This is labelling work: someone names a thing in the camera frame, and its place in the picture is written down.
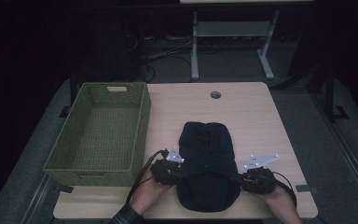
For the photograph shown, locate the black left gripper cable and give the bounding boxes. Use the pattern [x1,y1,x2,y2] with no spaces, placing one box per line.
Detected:
[125,148,170,204]

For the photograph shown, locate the dark navy printed garment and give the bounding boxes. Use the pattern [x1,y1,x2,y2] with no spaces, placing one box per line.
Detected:
[176,120,242,213]

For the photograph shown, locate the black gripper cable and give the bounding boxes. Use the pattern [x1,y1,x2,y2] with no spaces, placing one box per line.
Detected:
[271,171,298,208]
[125,148,170,204]

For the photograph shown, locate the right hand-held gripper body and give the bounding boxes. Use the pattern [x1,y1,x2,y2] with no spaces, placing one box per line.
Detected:
[239,153,281,196]

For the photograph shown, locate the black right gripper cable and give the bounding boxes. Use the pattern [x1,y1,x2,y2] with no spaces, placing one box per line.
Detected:
[271,171,298,208]

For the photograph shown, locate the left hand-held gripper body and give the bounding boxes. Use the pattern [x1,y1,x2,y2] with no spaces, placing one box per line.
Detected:
[150,147,186,186]

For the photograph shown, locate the person's right hand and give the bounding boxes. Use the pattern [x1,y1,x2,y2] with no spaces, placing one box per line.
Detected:
[260,184,298,216]

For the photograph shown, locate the person's left hand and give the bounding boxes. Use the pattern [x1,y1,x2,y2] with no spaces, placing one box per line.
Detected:
[130,170,172,216]

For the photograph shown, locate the black tape strip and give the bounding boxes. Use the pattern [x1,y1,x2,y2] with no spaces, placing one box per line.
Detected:
[296,184,319,194]
[55,183,75,194]

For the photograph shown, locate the white metal stand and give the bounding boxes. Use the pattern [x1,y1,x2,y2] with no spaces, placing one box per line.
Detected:
[190,9,280,81]

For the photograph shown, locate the green woven basket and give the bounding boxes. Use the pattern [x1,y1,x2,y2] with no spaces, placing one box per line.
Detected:
[42,81,152,188]

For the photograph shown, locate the bundle of floor cables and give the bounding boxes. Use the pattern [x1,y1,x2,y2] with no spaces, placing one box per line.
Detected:
[125,34,194,83]

